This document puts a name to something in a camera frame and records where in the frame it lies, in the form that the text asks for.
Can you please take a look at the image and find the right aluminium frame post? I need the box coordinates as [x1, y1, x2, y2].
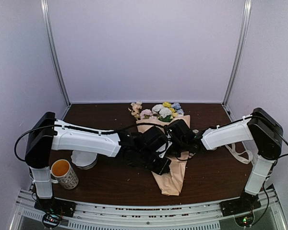
[222, 0, 252, 108]

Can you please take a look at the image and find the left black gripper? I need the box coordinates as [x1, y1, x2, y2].
[138, 149, 172, 177]

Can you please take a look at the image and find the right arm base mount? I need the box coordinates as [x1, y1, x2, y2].
[219, 198, 261, 228]

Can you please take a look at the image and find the white scalloped bowl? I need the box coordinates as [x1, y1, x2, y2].
[71, 150, 98, 170]

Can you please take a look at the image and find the blue flower stem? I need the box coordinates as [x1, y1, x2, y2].
[171, 103, 184, 115]

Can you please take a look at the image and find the patterned mug with orange inside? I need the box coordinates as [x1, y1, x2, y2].
[50, 159, 79, 190]

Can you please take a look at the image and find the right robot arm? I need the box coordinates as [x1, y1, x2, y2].
[166, 108, 288, 212]

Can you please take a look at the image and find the peach blossom stem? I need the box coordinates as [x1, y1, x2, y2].
[128, 101, 142, 120]

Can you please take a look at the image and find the pink and green wrapping paper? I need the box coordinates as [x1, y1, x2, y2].
[136, 115, 191, 196]

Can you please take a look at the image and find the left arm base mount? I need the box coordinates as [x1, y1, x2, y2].
[34, 198, 76, 229]

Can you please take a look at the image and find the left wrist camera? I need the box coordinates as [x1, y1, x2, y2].
[156, 141, 172, 158]

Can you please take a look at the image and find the white printed ribbon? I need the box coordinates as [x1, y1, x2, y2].
[192, 129, 253, 165]

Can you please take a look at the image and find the aluminium frame post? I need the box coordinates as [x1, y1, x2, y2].
[40, 0, 71, 107]
[222, 0, 252, 108]

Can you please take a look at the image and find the left aluminium frame post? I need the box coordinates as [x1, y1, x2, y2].
[40, 0, 71, 107]

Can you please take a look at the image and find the yellow flower stem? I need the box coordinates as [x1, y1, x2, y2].
[159, 102, 178, 118]

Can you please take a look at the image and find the aluminium front rail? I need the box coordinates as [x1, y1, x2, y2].
[13, 186, 283, 230]

